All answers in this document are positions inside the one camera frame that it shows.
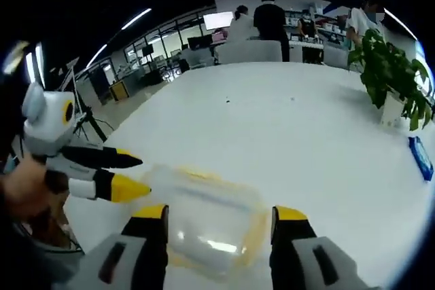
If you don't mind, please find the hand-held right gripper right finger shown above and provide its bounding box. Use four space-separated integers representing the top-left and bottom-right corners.
270 205 375 290

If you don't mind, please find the clear plastic box yellow buckle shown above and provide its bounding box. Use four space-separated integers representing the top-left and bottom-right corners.
138 163 270 280

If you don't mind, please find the potted green plant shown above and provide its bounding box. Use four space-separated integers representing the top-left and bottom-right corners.
347 27 433 132

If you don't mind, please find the yellow framed cabinet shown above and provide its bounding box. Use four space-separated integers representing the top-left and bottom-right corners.
108 80 130 103

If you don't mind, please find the grey chair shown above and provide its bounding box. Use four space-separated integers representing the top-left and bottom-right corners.
216 39 283 66
321 44 351 67

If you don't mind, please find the black tripod stand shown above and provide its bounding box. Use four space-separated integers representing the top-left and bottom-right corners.
58 58 109 144

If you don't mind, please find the person's left hand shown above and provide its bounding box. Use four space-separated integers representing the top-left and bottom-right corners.
0 159 72 226

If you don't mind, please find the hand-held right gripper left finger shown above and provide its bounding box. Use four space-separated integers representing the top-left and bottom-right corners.
64 203 170 290

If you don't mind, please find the ceiling strip light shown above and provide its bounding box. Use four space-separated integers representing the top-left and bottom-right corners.
86 39 119 69
121 7 153 30
383 7 419 40

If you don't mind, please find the wall shelf with boxes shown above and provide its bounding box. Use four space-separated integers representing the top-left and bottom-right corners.
284 5 348 39

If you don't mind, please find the blue packet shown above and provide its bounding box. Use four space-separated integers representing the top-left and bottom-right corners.
407 135 435 183

